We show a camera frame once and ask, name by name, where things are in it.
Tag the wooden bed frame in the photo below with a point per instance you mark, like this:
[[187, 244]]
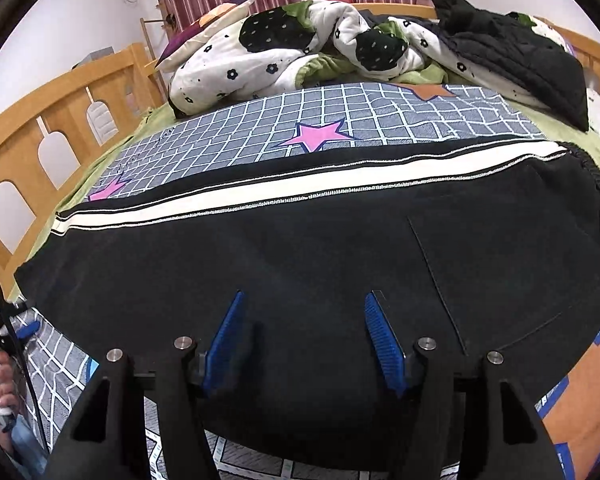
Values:
[[55, 105]]

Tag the white floral quilt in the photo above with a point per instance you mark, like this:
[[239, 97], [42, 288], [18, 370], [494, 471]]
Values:
[[275, 67]]

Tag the person's left hand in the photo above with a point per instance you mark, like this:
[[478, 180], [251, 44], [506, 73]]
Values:
[[2, 380]]

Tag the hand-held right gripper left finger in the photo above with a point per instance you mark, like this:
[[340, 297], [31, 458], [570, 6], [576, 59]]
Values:
[[226, 337]]

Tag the wooden rack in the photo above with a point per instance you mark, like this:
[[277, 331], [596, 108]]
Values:
[[152, 45]]

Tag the person's light blue jeans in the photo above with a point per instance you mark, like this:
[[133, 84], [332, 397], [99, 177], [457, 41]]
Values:
[[27, 445]]

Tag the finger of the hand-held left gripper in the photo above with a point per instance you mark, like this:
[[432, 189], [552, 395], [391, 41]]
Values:
[[29, 331]]

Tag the grey grid blanket with stars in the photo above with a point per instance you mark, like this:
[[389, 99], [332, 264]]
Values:
[[380, 115]]

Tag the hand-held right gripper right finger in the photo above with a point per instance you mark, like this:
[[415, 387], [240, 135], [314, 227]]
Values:
[[384, 342]]

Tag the black jacket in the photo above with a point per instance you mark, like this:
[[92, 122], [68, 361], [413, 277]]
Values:
[[520, 50]]

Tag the grey box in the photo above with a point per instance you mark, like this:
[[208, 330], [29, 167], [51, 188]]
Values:
[[95, 56]]

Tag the purple and orange pillow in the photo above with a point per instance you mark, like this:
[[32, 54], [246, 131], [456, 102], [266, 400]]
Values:
[[207, 30]]

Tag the black pants with white stripe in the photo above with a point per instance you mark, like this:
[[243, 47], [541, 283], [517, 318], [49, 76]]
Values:
[[300, 260]]

